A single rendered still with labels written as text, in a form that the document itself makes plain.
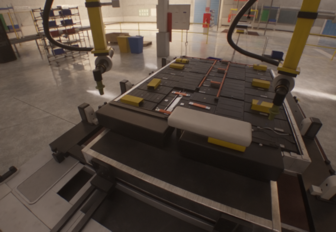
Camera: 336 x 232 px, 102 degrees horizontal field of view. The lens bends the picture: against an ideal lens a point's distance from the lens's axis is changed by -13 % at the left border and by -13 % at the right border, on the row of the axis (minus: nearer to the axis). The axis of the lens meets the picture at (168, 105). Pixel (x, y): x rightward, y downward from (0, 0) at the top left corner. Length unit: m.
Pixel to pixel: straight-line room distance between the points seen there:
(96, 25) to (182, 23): 8.46
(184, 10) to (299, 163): 8.67
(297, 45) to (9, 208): 1.42
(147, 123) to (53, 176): 0.61
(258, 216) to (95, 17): 1.00
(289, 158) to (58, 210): 1.14
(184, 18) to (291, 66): 8.55
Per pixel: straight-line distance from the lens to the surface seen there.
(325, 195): 1.04
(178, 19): 9.21
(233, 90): 1.41
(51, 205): 0.98
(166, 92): 1.28
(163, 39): 6.19
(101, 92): 0.72
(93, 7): 0.80
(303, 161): 1.00
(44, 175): 1.11
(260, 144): 0.77
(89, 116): 1.22
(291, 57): 0.74
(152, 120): 0.81
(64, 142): 1.19
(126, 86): 1.52
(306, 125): 1.34
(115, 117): 0.87
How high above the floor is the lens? 1.58
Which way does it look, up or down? 32 degrees down
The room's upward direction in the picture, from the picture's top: straight up
